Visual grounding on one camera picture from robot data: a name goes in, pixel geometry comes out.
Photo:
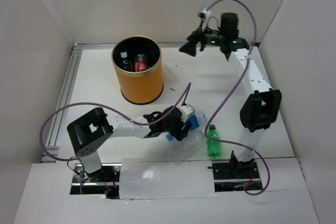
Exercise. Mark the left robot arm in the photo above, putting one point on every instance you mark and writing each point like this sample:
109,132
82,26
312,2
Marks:
91,130

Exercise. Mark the large clear crushed bottle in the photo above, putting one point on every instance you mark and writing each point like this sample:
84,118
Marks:
182,150

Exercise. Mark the clear bottle white cap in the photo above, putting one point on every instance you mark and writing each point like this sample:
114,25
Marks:
126,63

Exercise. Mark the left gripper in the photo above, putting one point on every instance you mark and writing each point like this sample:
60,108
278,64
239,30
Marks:
183,132

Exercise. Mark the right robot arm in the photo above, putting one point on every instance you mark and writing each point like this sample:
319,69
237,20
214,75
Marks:
261,108

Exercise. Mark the clear bottle red cap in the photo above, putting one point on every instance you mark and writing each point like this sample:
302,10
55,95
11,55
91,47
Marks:
140,62

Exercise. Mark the orange cylindrical bin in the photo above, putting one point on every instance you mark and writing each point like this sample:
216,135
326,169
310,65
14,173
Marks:
139,87

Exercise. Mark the green bottle right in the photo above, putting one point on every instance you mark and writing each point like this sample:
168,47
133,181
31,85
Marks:
213,147

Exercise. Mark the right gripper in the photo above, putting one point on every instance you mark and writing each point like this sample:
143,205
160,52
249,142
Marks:
190,47

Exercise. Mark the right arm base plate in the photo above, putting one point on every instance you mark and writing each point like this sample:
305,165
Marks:
225,180

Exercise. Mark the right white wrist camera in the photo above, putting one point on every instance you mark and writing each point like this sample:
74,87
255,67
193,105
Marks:
204,14

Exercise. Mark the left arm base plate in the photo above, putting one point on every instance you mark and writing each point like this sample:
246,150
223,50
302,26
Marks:
106,184

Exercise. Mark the clear bottle blue label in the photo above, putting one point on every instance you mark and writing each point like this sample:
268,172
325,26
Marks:
195,121

